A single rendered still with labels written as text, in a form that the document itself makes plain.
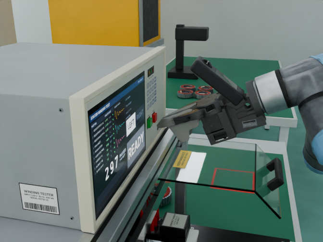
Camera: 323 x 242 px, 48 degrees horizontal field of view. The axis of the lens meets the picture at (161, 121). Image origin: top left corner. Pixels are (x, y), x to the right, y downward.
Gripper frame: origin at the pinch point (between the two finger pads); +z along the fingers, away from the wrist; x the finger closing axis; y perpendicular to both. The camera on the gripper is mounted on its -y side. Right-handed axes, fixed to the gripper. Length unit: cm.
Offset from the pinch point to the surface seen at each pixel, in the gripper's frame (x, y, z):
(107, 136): -21.7, -5.7, 0.4
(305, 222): 148, 133, -5
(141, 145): -5.6, 1.9, 3.9
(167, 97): 161, 25, 51
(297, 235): 29, 55, -13
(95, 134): -25.7, -7.5, -0.4
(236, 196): 46, 47, 4
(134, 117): -9.3, -4.5, 1.0
